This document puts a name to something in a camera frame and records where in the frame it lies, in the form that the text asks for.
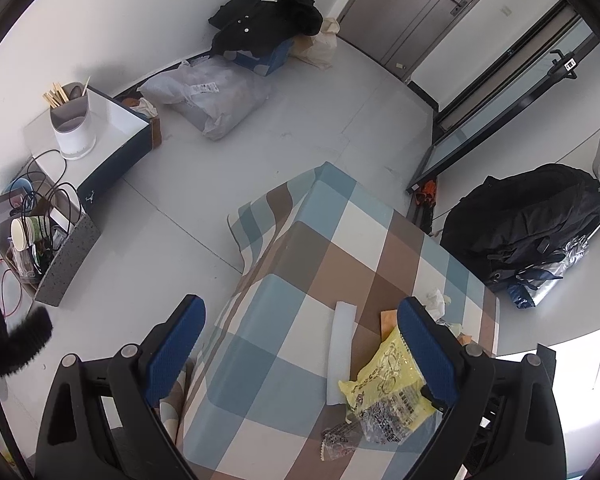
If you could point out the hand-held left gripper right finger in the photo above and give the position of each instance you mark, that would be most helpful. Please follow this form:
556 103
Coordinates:
425 355

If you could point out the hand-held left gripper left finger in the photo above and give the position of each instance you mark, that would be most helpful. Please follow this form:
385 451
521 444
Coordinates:
175 350

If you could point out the yellow plastic bag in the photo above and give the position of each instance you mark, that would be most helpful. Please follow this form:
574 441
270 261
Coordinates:
385 380

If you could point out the crumpled white tissue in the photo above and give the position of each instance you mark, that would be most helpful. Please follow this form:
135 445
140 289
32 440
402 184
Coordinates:
437 305

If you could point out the white folded paper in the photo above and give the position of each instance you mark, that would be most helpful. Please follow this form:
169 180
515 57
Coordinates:
342 350

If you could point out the checked tablecloth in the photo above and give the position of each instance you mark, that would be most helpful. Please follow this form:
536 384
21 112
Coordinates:
290 350

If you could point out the printed clear wrapper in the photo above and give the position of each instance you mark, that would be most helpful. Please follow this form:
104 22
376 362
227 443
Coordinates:
340 440

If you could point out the grey speckled storage box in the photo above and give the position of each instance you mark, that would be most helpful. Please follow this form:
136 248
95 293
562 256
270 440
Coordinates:
70 265

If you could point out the silver blue folded umbrella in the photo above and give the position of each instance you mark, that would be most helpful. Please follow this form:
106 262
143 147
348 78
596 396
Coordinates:
555 270

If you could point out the black fuzzy sleeve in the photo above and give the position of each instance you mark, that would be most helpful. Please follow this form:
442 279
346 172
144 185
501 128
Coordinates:
15 345

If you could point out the orange black object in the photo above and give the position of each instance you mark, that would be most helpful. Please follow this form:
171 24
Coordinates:
425 192

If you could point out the black backpack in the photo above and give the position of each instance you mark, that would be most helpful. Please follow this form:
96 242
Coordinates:
520 220

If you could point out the blue and white box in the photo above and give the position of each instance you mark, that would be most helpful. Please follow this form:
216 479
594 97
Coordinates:
120 145

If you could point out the small brown cardboard box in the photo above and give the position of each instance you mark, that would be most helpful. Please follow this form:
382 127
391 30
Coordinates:
155 130

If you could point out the white utensil holder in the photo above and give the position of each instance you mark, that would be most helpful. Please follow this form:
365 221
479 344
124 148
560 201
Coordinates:
75 132

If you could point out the clear plastic bag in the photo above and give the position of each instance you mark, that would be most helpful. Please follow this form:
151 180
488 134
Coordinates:
210 95

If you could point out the black framed glass door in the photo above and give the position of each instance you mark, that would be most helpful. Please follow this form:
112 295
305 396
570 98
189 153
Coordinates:
500 105

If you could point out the bundle of wooden chopsticks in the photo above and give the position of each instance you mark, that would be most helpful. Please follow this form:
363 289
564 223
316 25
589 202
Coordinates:
57 95

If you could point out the blue cardboard box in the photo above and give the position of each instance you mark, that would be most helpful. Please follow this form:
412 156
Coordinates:
270 57

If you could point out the beige tote bag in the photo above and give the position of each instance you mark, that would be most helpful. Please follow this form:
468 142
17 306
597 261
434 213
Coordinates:
322 45

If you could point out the brown paper bag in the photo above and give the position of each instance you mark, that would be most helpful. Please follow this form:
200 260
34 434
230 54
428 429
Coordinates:
302 47

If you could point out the grey door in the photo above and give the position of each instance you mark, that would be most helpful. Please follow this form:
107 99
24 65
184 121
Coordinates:
410 10

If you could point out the pile of black clothes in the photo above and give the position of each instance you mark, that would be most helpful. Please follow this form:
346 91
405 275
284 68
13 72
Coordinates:
265 5

